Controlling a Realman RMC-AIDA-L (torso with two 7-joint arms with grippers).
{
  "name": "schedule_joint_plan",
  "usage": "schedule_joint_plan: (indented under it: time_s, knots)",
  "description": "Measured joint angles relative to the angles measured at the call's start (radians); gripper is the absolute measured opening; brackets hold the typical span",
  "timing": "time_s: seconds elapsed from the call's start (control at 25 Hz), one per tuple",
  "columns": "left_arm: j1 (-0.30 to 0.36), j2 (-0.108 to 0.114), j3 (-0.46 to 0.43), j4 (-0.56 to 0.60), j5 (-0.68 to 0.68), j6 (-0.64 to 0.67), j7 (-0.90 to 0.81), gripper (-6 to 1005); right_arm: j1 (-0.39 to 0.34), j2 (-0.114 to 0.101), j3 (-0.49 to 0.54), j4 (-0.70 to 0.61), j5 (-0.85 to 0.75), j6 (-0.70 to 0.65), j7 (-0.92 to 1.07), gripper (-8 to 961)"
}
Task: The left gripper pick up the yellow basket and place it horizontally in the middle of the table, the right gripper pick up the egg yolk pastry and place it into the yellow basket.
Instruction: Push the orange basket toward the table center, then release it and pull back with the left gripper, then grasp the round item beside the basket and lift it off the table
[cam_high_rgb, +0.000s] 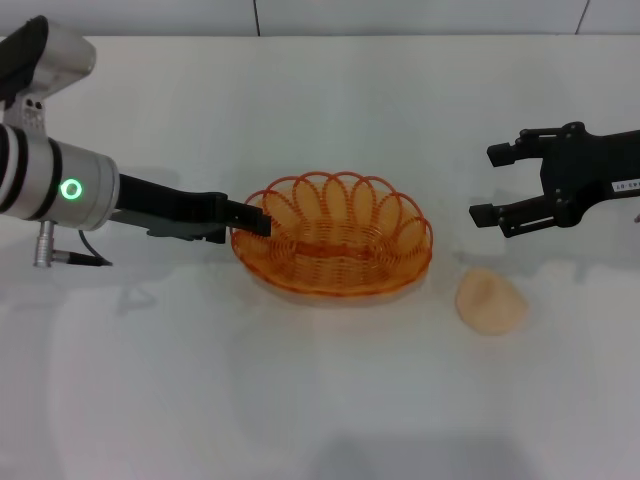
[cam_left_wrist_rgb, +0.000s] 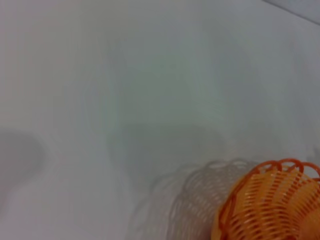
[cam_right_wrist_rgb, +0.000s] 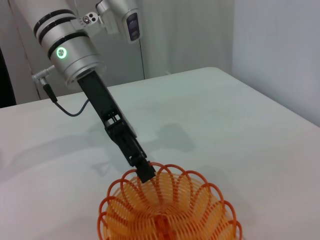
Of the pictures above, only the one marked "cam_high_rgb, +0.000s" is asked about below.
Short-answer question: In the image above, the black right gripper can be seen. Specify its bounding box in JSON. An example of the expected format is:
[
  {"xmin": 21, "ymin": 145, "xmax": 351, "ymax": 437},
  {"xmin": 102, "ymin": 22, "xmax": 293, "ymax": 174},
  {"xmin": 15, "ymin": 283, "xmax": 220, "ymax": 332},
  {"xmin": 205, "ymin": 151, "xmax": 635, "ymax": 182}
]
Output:
[{"xmin": 468, "ymin": 120, "xmax": 640, "ymax": 240}]

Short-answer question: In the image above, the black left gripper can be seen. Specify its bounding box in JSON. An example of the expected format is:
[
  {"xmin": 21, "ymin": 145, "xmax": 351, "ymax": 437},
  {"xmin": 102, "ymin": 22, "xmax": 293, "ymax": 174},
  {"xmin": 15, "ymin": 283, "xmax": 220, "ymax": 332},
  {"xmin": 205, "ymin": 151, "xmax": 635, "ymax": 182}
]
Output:
[{"xmin": 108, "ymin": 172, "xmax": 273, "ymax": 245}]

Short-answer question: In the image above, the pale peach bun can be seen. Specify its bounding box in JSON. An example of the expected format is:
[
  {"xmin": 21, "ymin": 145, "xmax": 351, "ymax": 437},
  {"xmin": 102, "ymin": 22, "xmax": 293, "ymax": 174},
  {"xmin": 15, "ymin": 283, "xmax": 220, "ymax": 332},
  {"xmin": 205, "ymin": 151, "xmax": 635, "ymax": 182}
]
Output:
[{"xmin": 454, "ymin": 266, "xmax": 529, "ymax": 337}]

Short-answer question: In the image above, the orange plastic wire basket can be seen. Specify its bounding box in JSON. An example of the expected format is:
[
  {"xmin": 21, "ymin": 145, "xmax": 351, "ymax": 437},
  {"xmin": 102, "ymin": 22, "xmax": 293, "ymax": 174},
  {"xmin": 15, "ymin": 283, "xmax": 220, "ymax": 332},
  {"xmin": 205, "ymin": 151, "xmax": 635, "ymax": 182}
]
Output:
[{"xmin": 230, "ymin": 170, "xmax": 435, "ymax": 301}]

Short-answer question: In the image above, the left arm cable with plug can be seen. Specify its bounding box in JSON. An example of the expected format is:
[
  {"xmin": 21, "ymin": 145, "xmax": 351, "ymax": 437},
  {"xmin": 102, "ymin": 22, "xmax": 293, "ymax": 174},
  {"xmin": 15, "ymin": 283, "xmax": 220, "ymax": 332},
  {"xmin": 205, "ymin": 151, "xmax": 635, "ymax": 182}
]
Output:
[{"xmin": 32, "ymin": 221, "xmax": 114, "ymax": 270}]

